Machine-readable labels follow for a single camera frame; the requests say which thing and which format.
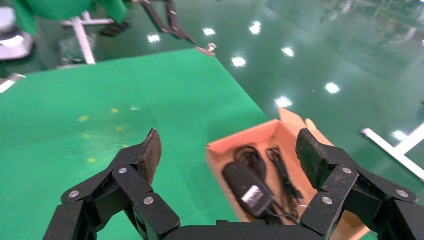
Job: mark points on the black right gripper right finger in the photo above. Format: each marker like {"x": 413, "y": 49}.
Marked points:
{"x": 338, "y": 179}

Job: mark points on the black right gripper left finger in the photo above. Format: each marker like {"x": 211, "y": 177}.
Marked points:
{"x": 132, "y": 185}

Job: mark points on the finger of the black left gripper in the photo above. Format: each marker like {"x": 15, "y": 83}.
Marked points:
{"x": 154, "y": 15}
{"x": 175, "y": 20}

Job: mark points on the white grey mobile robot base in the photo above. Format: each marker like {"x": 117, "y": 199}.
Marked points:
{"x": 13, "y": 43}

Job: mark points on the open brown cardboard box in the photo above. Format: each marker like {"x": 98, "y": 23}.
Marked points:
{"x": 275, "y": 132}

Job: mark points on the black base block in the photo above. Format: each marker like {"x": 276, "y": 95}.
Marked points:
{"x": 114, "y": 29}

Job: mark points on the silver metal binder clip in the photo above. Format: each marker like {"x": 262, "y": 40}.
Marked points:
{"x": 205, "y": 50}

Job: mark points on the white metal stand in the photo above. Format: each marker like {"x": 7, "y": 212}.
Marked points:
{"x": 397, "y": 152}
{"x": 84, "y": 43}

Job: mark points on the green table cloth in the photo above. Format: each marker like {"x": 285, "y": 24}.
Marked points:
{"x": 165, "y": 99}

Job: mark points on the green draped fabric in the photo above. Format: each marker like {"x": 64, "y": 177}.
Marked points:
{"x": 59, "y": 8}

